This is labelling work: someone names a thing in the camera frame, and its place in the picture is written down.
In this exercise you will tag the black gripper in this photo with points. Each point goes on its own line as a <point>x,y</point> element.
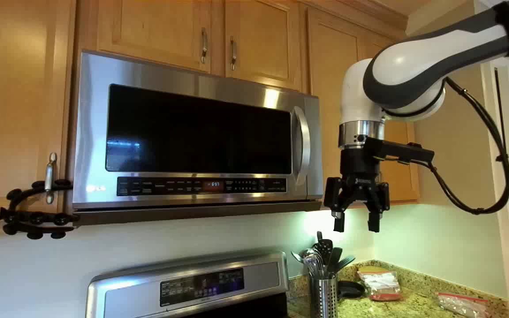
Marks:
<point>357,178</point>

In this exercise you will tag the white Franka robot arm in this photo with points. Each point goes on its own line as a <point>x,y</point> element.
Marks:
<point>406,63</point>

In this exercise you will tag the wooden cabinet door beside microwave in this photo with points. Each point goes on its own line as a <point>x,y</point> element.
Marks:
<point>330,89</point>

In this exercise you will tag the stainless steel microwave housing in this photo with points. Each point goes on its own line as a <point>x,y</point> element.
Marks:
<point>194,209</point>

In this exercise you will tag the wooden cabinet door above microwave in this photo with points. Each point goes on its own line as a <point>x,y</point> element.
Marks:
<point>263,42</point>
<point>148,29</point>

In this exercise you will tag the wooden cabinet door with tripod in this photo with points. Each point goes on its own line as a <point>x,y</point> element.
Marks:
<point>12,107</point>

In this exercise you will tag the black kitchen utensil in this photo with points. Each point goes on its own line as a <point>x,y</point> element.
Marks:
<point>325,250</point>

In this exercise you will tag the green kitchen utensil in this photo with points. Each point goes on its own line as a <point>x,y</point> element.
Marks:
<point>343,264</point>

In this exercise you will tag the silver kitchen utensil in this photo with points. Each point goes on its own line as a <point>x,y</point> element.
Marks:
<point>302,259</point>

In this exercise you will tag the red food package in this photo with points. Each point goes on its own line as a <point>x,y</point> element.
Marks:
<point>380,284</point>

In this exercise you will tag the black small dish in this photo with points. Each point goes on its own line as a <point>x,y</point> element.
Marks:
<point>350,289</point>

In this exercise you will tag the metal utensil holder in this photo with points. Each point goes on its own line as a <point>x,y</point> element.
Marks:
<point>323,298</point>

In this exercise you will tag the clear red food bag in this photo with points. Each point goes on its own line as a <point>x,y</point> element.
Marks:
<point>467,305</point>

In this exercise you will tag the stainless steel stove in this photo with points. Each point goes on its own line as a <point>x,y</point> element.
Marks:
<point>189,289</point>

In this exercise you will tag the black flexible tripod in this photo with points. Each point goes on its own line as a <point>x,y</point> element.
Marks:
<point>33,222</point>

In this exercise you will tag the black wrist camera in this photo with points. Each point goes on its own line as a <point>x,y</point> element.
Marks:
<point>398,151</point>

